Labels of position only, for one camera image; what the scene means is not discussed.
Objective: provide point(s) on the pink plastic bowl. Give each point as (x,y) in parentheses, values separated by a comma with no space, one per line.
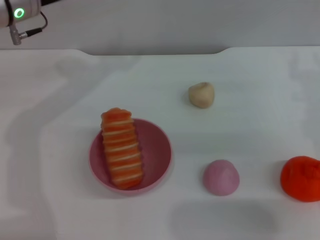
(155,155)

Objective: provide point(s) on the long striped bread roll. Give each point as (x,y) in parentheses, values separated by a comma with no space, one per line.
(122,150)

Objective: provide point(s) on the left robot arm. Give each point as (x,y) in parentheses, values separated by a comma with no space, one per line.
(15,10)

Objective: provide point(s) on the beige round bun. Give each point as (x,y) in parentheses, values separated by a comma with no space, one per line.
(202,95)

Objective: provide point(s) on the pink round bun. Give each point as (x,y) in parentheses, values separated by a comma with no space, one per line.
(221,178)

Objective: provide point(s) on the orange-red round bun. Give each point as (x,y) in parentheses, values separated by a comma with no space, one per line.
(302,178)

